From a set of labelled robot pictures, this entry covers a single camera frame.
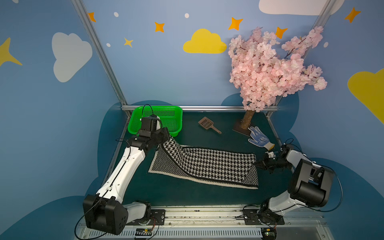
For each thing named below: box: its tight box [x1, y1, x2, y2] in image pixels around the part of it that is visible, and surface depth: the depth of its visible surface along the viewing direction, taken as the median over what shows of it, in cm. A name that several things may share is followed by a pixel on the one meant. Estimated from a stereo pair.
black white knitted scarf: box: [148, 137, 259, 189], surface depth 92 cm
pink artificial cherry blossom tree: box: [228, 26, 328, 136], surface depth 74 cm
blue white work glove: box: [247, 126, 275, 151], surface depth 108 cm
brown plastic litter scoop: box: [198, 116, 222, 135], surface depth 117 cm
